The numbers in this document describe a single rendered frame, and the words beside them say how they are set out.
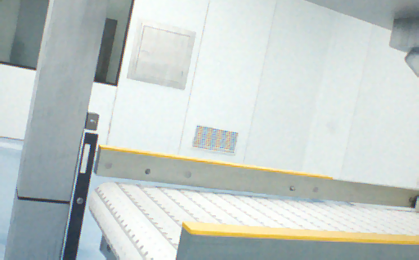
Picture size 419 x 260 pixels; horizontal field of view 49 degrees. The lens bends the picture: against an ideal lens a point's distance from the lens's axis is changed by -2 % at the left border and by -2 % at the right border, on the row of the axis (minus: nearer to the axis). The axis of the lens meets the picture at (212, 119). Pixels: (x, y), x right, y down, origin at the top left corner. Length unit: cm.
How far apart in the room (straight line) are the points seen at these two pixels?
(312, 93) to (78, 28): 572
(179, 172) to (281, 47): 541
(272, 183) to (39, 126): 31
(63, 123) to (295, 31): 559
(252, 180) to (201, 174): 7
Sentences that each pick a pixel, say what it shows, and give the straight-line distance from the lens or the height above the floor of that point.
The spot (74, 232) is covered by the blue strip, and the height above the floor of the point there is 79.
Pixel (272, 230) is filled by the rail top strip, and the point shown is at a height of 90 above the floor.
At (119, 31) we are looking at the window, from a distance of 533.
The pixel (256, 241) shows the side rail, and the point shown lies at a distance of 32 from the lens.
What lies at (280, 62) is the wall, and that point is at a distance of 594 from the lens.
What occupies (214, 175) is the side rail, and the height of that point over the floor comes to 88.
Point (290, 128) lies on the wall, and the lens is 608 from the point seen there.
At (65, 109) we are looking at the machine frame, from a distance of 55.
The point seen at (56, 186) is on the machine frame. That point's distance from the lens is 56.
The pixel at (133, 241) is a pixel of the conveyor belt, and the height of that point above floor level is 85.
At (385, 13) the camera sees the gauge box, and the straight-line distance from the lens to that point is 40.
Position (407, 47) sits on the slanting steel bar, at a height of 104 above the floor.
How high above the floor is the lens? 98
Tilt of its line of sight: 3 degrees down
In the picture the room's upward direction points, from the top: 12 degrees clockwise
